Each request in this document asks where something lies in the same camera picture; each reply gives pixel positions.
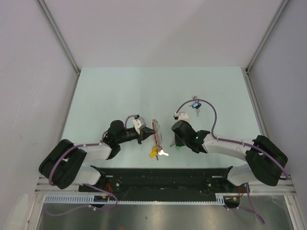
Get red handled key organizer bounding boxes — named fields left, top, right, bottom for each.
left=152, top=119, right=163, bottom=147

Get green tagged key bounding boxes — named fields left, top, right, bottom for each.
left=169, top=141, right=180, bottom=150

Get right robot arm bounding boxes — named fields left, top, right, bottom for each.
left=171, top=120, right=288, bottom=192

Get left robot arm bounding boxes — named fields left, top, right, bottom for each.
left=38, top=115, right=155, bottom=192

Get blue tagged key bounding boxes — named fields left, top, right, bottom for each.
left=189, top=95, right=201, bottom=117

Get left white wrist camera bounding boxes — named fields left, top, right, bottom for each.
left=132, top=115, right=146, bottom=134

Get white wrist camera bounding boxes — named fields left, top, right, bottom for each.
left=132, top=115, right=146, bottom=134
left=173, top=112, right=189, bottom=122

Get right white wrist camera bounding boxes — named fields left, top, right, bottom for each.
left=173, top=112, right=189, bottom=122

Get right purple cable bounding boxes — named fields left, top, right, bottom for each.
left=176, top=98, right=291, bottom=180

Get purple cable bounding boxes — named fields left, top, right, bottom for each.
left=176, top=98, right=291, bottom=180
left=48, top=114, right=140, bottom=186

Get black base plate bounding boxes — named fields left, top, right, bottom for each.
left=79, top=168, right=246, bottom=201

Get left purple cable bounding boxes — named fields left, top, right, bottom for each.
left=48, top=114, right=140, bottom=186

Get white slotted cable duct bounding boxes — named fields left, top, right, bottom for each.
left=44, top=194, right=238, bottom=206

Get right aluminium frame post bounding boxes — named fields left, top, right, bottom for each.
left=245, top=0, right=292, bottom=74

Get aluminium frame post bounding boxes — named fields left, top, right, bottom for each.
left=35, top=0, right=81, bottom=75
left=245, top=0, right=292, bottom=74

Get left aluminium frame post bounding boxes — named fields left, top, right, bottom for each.
left=35, top=0, right=81, bottom=75

